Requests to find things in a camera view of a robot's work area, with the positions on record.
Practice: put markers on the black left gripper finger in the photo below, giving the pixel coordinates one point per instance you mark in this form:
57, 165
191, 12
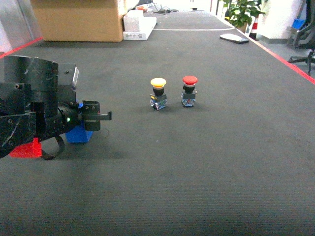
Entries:
107, 116

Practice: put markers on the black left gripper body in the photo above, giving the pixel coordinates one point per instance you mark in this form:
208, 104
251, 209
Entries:
37, 100

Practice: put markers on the blue block part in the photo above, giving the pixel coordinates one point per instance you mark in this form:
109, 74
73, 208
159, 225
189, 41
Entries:
78, 134

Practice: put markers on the red block part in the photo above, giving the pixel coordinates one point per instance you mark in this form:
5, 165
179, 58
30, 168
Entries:
29, 150

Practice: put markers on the large cardboard box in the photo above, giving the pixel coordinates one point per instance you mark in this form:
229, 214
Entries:
80, 20

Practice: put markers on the white foam block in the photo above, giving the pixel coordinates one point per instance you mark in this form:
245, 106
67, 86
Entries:
133, 20

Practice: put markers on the white flat box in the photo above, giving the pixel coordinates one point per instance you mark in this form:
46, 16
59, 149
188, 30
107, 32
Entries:
149, 23

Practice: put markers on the black smartphone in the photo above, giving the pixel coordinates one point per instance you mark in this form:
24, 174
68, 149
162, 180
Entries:
234, 38

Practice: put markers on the red white traffic cone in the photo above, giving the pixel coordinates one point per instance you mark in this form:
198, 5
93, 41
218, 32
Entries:
253, 32

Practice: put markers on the green potted plant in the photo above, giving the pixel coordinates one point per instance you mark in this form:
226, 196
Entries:
241, 12

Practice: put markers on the black office chair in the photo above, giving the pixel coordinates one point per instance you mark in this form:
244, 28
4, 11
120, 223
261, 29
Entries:
305, 37

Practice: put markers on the yellow push button switch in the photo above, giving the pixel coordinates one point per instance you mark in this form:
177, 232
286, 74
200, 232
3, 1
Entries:
158, 100

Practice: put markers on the red push button switch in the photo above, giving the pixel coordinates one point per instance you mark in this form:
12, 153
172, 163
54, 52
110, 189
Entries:
189, 93

